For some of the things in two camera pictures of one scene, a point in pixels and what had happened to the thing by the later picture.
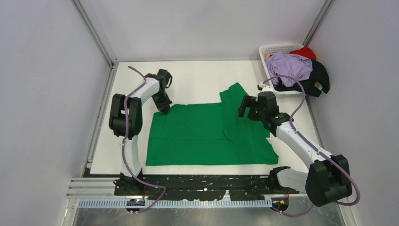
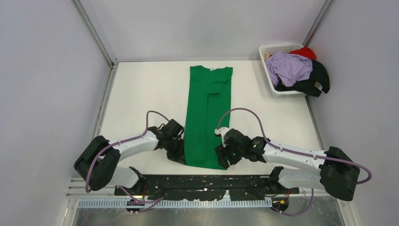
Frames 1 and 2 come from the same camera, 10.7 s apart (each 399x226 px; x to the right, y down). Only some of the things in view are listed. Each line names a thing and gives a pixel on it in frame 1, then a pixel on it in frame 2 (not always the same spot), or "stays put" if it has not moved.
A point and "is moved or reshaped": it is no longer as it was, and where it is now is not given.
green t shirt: x=207 y=133 is moved or reshaped
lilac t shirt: x=280 y=64 stays put
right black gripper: x=251 y=102 → x=222 y=151
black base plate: x=209 y=188 stays put
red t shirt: x=305 y=51 stays put
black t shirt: x=319 y=75 stays put
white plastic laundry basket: x=286 y=48 stays put
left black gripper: x=163 y=107 → x=179 y=156
